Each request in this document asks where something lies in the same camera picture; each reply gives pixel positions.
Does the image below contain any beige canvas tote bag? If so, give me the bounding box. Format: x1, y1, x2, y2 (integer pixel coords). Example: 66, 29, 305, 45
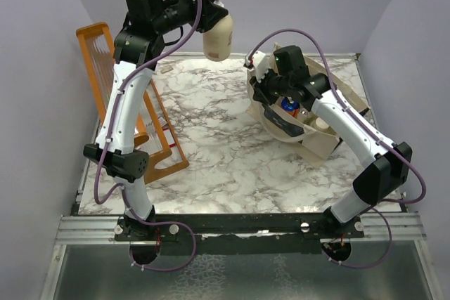
245, 42, 373, 168

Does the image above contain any beige pump lotion bottle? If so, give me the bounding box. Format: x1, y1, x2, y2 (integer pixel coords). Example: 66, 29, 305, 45
202, 0, 233, 62

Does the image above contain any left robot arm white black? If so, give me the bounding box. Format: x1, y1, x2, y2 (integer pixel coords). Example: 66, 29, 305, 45
83, 0, 229, 240

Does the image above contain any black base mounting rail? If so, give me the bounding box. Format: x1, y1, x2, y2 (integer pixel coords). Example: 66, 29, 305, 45
114, 213, 364, 256

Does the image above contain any orange bottle blue cap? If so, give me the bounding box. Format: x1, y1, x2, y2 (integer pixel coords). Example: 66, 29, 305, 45
281, 98, 300, 118

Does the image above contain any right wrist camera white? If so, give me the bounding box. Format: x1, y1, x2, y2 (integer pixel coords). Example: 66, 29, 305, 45
244, 51, 271, 83

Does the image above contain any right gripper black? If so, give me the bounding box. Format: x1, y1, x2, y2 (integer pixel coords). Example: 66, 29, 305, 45
249, 66, 291, 107

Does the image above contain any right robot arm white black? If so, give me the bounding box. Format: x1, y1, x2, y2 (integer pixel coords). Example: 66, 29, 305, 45
245, 46, 412, 237

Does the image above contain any short orange wooden rack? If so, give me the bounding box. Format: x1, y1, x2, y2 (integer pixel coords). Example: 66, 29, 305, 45
139, 80, 189, 184

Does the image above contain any silver chrome bottle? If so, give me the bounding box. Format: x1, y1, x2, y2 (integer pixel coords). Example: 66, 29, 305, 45
297, 109, 311, 124

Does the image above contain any tall orange wooden rack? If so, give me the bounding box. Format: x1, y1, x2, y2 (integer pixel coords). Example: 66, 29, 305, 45
75, 21, 173, 185

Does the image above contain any green bottle cream lid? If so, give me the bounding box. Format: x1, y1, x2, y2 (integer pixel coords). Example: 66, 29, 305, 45
311, 117, 330, 133

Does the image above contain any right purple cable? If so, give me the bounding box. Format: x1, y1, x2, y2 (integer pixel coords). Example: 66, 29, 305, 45
245, 29, 427, 268

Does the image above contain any aluminium frame rail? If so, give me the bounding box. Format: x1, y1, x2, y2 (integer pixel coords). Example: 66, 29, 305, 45
56, 212, 427, 245

